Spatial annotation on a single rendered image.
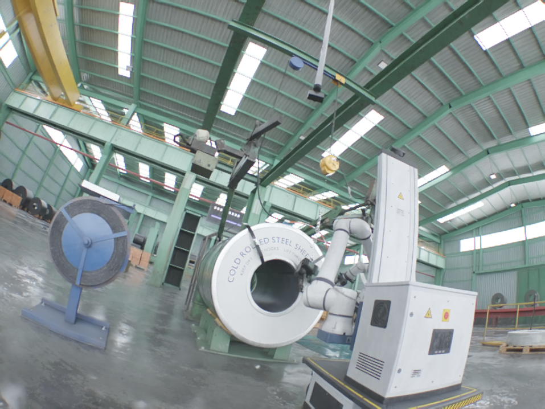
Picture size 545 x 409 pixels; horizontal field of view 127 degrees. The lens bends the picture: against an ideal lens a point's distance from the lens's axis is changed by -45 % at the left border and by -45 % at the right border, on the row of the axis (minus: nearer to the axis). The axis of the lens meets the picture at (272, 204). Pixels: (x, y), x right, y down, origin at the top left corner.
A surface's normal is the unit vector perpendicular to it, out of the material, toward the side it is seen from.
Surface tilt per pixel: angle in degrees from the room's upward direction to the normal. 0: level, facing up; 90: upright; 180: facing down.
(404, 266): 90
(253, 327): 90
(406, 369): 90
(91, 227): 90
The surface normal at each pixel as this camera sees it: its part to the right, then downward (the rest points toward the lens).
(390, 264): 0.22, -0.29
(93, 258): 0.54, -0.18
